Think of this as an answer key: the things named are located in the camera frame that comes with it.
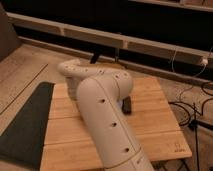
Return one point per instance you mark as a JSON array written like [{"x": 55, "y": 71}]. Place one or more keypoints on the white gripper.
[{"x": 72, "y": 84}]

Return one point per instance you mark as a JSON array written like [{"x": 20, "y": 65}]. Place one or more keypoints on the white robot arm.
[{"x": 98, "y": 91}]

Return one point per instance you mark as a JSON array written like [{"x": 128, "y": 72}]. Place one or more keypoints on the black rectangular block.
[{"x": 126, "y": 106}]

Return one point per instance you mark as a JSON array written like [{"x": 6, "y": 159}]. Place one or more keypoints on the dark green floor mat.
[{"x": 23, "y": 140}]

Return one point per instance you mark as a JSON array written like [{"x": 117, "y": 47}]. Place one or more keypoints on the black stand leg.
[{"x": 202, "y": 141}]

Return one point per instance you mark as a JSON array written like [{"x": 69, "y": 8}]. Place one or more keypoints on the white shelf rail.
[{"x": 139, "y": 45}]

